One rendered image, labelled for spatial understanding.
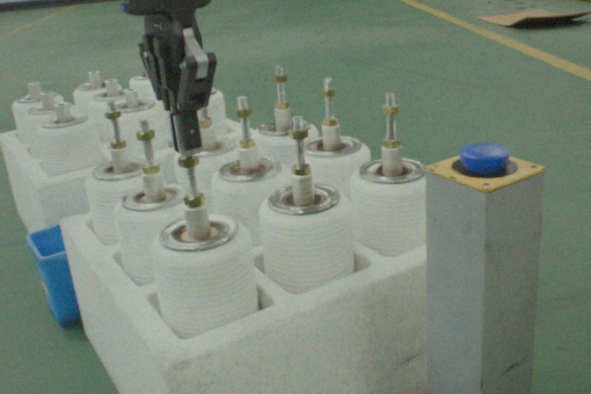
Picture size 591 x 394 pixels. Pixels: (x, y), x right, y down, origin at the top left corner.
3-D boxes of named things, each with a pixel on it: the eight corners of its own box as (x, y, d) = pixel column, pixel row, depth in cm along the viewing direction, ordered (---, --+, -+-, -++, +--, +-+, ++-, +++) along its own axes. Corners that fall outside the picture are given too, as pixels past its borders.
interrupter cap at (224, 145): (177, 162, 82) (176, 156, 82) (184, 143, 89) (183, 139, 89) (236, 156, 82) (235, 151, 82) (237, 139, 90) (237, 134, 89)
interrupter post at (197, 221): (189, 244, 60) (185, 212, 59) (185, 234, 62) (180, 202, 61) (215, 238, 60) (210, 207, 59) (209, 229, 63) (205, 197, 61)
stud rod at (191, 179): (193, 222, 60) (180, 145, 57) (191, 217, 61) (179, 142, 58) (203, 220, 60) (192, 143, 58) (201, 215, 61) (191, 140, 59)
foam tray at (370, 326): (312, 250, 110) (303, 150, 104) (487, 364, 78) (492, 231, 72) (84, 333, 92) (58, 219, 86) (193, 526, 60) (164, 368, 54)
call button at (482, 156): (482, 160, 57) (483, 138, 56) (519, 172, 53) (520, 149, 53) (448, 171, 55) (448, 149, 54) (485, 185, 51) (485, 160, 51)
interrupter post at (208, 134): (199, 154, 85) (195, 129, 84) (200, 148, 87) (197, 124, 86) (217, 152, 85) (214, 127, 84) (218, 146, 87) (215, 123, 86)
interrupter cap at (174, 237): (165, 262, 57) (164, 255, 57) (155, 229, 64) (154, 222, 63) (248, 244, 59) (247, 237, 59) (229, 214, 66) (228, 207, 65)
